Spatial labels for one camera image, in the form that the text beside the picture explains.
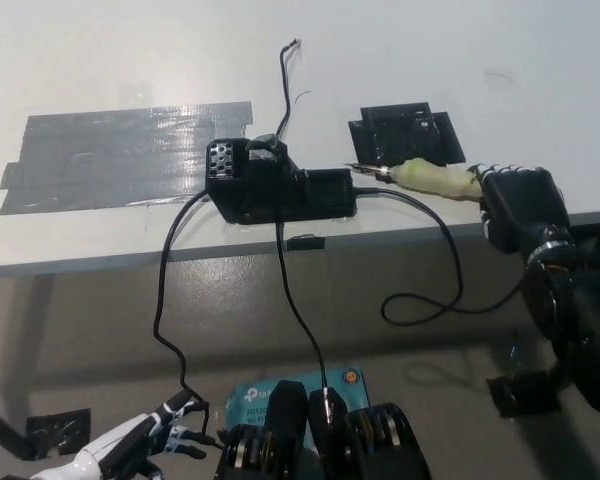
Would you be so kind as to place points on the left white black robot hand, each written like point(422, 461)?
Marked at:
point(115, 440)

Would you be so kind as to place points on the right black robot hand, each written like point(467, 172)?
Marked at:
point(525, 205)

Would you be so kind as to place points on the tape-wrapped soldering iron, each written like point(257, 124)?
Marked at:
point(430, 177)

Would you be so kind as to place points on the black robot torso blocks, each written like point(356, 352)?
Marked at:
point(332, 440)

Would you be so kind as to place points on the black soldering station base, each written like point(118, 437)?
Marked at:
point(285, 195)

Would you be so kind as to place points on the black tape square patch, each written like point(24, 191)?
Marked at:
point(405, 132)

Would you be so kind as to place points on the grey table leg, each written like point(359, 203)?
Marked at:
point(32, 320)

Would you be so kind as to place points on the small black tape strip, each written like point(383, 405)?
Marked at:
point(305, 243)

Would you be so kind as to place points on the teal router box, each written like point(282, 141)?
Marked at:
point(347, 387)

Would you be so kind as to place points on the grey duct tape patch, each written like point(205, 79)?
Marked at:
point(110, 160)

